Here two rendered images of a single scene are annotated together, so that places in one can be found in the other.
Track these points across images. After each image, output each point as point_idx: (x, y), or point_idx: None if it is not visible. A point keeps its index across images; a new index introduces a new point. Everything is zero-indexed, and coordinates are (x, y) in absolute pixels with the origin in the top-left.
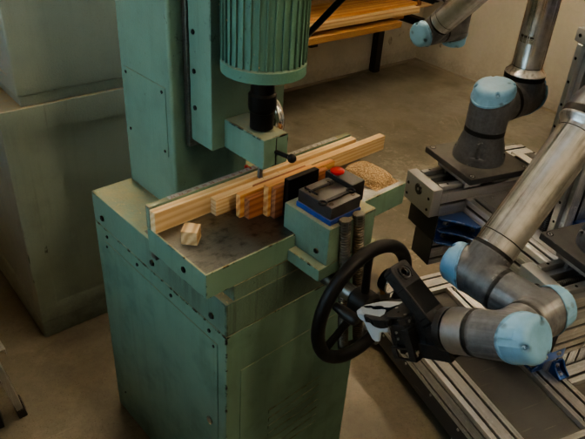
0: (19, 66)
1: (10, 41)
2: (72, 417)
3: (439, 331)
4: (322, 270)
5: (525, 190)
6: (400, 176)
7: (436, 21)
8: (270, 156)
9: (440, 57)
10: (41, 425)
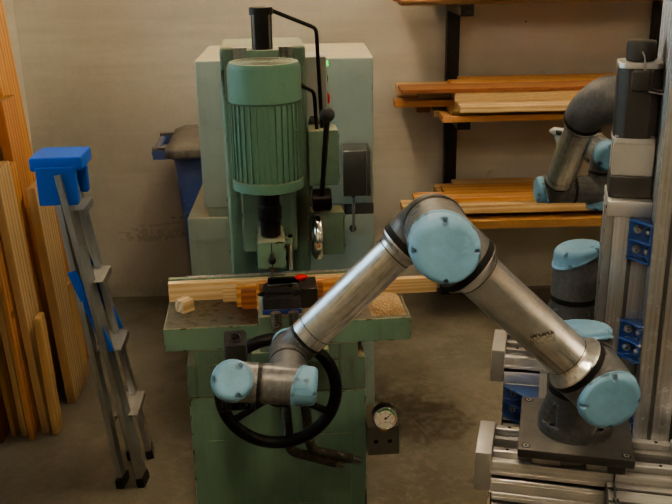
0: (209, 183)
1: (205, 162)
2: (172, 502)
3: None
4: (256, 354)
5: (330, 288)
6: None
7: (547, 176)
8: (265, 258)
9: None
10: (147, 498)
